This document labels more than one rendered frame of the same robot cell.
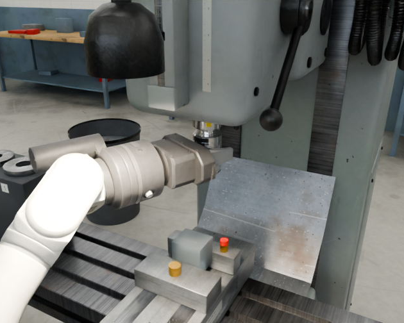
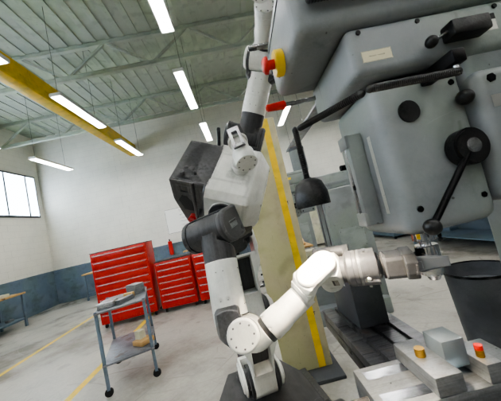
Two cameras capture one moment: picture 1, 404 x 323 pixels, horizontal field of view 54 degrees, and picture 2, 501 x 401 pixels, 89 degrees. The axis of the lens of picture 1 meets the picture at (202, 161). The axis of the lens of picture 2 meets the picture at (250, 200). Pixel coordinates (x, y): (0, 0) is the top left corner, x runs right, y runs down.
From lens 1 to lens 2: 0.34 m
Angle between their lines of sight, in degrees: 64
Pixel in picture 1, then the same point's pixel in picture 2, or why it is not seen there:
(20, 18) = not seen: hidden behind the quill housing
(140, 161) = (361, 258)
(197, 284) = (433, 368)
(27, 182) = not seen: hidden behind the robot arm
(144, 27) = (308, 186)
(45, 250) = (301, 293)
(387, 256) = not seen: outside the picture
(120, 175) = (347, 264)
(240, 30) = (392, 174)
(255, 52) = (409, 184)
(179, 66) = (367, 201)
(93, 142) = (341, 247)
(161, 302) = (409, 375)
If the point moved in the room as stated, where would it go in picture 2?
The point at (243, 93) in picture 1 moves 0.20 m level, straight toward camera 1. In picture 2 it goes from (406, 211) to (327, 235)
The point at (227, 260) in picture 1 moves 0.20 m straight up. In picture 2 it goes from (481, 365) to (454, 270)
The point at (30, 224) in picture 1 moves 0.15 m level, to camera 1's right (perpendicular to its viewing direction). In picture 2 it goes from (296, 279) to (344, 286)
